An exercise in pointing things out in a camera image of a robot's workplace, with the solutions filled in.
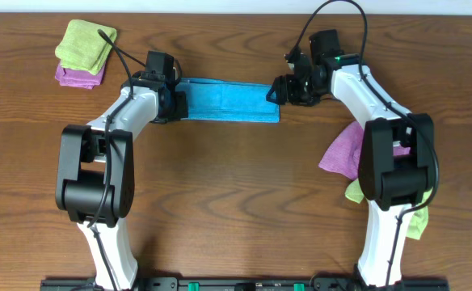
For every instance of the folded purple cloth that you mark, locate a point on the folded purple cloth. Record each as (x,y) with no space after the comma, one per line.
(78,78)

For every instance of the crumpled purple cloth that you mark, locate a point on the crumpled purple cloth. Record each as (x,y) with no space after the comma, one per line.
(343,154)

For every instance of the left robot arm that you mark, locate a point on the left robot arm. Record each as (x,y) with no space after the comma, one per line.
(96,180)

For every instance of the folded green cloth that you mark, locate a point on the folded green cloth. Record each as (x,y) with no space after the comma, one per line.
(83,48)

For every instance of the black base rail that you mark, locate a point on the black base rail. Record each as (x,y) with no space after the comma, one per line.
(316,284)

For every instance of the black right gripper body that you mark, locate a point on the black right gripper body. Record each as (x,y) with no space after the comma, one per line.
(288,90)

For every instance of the blue microfiber cloth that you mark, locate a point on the blue microfiber cloth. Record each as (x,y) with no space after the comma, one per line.
(218,100)

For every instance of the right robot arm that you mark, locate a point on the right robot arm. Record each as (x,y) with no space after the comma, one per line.
(397,158)

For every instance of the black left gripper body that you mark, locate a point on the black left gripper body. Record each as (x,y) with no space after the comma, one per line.
(180,107)

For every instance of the crumpled green cloth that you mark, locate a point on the crumpled green cloth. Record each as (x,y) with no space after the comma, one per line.
(418,222)

